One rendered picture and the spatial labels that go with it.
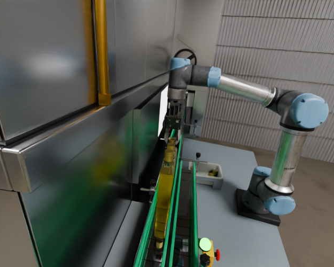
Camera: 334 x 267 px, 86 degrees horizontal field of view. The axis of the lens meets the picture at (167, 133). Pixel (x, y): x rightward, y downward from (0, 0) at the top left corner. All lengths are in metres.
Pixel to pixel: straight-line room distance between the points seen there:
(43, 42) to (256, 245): 1.03
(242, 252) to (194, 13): 1.69
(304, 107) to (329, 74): 3.22
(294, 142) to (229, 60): 2.93
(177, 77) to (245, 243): 0.80
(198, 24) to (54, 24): 1.55
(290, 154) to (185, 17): 1.38
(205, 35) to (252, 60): 1.99
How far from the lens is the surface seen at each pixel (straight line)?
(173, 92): 0.70
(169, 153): 0.71
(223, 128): 3.86
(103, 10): 0.41
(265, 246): 1.07
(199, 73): 0.70
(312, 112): 0.81
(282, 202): 0.95
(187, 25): 1.80
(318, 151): 4.36
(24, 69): 0.28
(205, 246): 0.83
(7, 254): 0.42
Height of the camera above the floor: 1.50
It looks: 23 degrees down
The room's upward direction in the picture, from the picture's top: 5 degrees clockwise
